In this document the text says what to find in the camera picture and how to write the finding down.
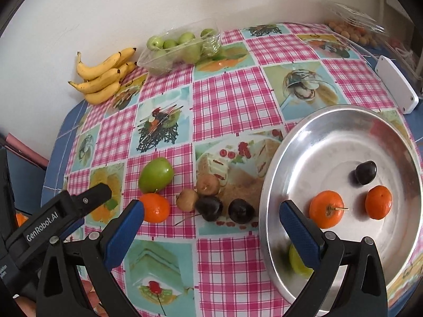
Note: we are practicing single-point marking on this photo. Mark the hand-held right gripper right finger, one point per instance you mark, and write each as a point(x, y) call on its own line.
point(299, 234)

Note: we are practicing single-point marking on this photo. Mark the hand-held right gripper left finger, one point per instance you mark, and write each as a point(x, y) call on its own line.
point(127, 234)

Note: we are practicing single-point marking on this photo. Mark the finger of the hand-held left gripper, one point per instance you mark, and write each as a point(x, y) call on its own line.
point(89, 201)

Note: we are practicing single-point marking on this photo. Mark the green mango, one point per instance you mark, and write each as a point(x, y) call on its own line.
point(297, 265)

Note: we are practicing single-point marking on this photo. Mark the tangerine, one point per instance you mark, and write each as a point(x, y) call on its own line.
point(327, 208)
point(379, 202)
point(155, 208)

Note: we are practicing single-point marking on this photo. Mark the dark plum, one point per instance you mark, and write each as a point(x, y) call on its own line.
point(241, 210)
point(209, 208)
point(365, 172)

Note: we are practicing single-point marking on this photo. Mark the green apple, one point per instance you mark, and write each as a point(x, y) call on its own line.
point(156, 175)

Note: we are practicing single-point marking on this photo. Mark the brown kiwi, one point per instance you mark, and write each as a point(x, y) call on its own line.
point(186, 199)
point(207, 185)

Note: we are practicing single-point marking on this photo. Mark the round metal plate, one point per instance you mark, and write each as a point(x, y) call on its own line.
point(330, 152)

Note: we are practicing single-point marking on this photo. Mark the pink chair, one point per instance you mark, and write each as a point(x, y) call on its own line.
point(26, 150)

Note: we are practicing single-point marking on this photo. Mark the blue checked tablecloth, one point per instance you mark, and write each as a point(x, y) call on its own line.
point(66, 122)

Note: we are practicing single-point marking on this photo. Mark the yellow banana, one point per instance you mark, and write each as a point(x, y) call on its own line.
point(99, 84)
point(130, 67)
point(99, 66)
point(100, 96)

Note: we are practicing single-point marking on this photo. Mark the clear plastic pack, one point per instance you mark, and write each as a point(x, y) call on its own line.
point(155, 64)

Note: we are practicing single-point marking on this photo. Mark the white plastic box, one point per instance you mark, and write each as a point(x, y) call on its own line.
point(395, 82)

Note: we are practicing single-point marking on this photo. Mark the pile of small green apples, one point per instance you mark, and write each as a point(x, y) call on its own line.
point(188, 51)

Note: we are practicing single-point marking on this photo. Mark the clear plastic bag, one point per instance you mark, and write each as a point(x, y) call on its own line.
point(398, 51)

